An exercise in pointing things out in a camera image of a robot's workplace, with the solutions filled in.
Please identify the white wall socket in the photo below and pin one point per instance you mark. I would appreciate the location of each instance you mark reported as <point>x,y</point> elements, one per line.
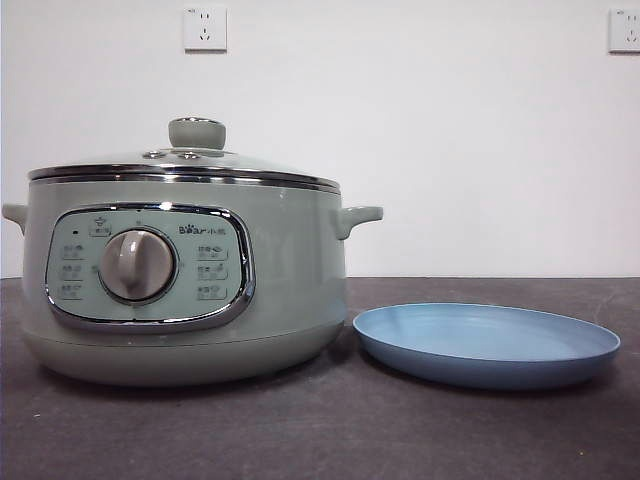
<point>205,30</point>
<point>625,31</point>

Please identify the blue plate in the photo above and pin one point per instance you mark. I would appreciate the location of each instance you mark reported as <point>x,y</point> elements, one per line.
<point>450,340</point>

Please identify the glass lid with green knob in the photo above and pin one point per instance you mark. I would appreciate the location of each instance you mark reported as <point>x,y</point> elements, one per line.
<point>197,134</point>

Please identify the pale green electric steamer pot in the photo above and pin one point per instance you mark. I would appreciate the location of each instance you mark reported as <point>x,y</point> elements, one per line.
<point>300,270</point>

